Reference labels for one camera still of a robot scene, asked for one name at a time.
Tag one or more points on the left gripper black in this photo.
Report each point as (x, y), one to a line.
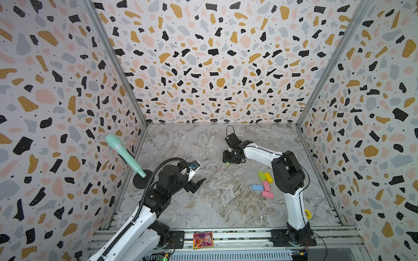
(192, 186)

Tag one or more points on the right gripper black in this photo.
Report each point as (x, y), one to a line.
(226, 157)

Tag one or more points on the yellow block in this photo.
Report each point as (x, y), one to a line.
(268, 177)

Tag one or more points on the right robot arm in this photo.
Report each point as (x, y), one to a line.
(288, 176)

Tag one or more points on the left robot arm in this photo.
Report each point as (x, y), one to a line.
(142, 232)

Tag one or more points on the blue block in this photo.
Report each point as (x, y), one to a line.
(257, 187)

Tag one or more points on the pink block upper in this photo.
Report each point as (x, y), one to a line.
(266, 186)

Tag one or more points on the pink block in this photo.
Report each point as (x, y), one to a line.
(268, 195)
(266, 186)

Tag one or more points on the pink block lower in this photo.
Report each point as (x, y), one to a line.
(268, 195)

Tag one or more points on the colourful card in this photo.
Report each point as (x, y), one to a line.
(203, 240)

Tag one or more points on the mint green toy microphone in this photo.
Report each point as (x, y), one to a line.
(115, 144)

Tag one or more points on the yellow round sticker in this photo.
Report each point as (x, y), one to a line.
(308, 214)

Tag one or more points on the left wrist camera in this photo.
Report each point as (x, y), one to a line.
(194, 165)

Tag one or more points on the aluminium front rail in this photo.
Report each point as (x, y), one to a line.
(255, 244)

